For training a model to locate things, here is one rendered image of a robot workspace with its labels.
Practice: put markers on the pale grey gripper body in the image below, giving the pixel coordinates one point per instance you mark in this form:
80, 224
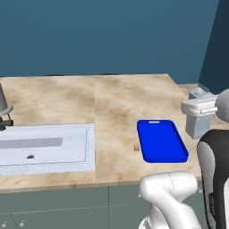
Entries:
195, 125

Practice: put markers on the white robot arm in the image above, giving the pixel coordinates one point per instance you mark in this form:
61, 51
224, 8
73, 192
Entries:
167, 193

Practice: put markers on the blue rectangular tray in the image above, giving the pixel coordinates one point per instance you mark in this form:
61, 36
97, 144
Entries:
161, 140

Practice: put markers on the small tan sugar cube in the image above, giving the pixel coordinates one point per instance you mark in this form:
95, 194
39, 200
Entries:
136, 147

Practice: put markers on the small silver knob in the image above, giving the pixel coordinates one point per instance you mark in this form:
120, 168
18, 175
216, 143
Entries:
22, 222
199, 190
139, 195
5, 224

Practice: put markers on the grey-green drawer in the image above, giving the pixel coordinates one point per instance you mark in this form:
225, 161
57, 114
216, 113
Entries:
125, 217
123, 195

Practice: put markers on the grey-green lower drawer front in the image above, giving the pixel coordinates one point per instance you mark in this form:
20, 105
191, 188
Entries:
125, 217

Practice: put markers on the white rectangular sink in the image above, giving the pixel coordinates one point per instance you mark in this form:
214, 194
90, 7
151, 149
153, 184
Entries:
44, 155

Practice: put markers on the grey-green panel under sink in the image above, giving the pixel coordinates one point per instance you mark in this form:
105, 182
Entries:
53, 199

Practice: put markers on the wide grey-green cupboard door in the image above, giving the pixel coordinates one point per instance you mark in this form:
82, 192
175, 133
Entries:
59, 219

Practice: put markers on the grey metal tap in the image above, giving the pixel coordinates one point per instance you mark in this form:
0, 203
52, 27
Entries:
3, 104

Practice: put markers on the narrow grey-green cupboard door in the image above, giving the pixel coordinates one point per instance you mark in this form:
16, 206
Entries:
4, 219

